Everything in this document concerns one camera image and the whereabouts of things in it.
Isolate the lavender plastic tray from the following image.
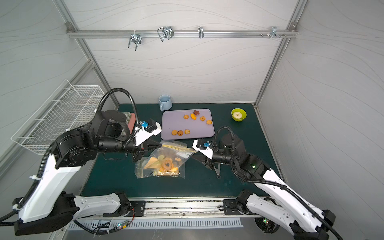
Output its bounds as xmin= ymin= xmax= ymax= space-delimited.
xmin=161 ymin=109 xmax=215 ymax=140

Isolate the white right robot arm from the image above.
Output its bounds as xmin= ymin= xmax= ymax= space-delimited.
xmin=193 ymin=126 xmax=342 ymax=240

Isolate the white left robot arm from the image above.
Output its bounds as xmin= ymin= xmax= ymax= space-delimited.
xmin=1 ymin=88 xmax=161 ymax=236

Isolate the clear zip bag with duck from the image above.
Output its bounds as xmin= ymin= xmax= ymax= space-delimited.
xmin=135 ymin=155 xmax=185 ymax=179

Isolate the pink tray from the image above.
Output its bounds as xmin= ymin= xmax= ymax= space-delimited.
xmin=123 ymin=112 xmax=136 ymax=133

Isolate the green plastic bowl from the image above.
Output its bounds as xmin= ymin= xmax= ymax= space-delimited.
xmin=231 ymin=108 xmax=247 ymax=122

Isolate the light blue ceramic mug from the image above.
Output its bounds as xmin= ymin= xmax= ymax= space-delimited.
xmin=159 ymin=95 xmax=173 ymax=112

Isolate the white vent strip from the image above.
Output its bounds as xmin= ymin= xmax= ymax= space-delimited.
xmin=68 ymin=218 xmax=244 ymax=231

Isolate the metal hook clamp left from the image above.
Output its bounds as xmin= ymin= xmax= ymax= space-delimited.
xmin=128 ymin=33 xmax=142 ymax=51

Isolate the metal hook clamp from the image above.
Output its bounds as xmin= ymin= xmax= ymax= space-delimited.
xmin=128 ymin=33 xmax=142 ymax=51
xmin=157 ymin=26 xmax=175 ymax=42
xmin=260 ymin=27 xmax=287 ymax=39

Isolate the metal hook clamp middle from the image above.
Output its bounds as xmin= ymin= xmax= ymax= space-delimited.
xmin=157 ymin=26 xmax=175 ymax=42

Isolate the metal hook small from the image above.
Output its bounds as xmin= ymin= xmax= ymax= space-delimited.
xmin=198 ymin=27 xmax=205 ymax=39

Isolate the metal hook clamp right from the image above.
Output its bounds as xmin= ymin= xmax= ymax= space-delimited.
xmin=260 ymin=27 xmax=287 ymax=39

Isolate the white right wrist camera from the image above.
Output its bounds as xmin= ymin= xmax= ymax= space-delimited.
xmin=193 ymin=139 xmax=214 ymax=160

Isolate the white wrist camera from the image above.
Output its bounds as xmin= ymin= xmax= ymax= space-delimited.
xmin=193 ymin=139 xmax=214 ymax=160
xmin=134 ymin=119 xmax=162 ymax=147

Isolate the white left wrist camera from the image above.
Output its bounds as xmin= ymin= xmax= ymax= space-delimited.
xmin=134 ymin=119 xmax=162 ymax=147

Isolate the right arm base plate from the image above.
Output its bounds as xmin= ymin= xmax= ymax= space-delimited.
xmin=219 ymin=199 xmax=250 ymax=216

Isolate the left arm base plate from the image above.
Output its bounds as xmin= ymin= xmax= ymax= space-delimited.
xmin=103 ymin=201 xmax=146 ymax=218

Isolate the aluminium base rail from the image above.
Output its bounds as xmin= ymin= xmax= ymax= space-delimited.
xmin=59 ymin=196 xmax=307 ymax=219

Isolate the white wire basket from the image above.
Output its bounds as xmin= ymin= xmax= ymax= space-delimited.
xmin=11 ymin=80 xmax=104 ymax=155

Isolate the aluminium top rail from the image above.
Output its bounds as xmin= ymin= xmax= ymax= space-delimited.
xmin=67 ymin=29 xmax=299 ymax=39

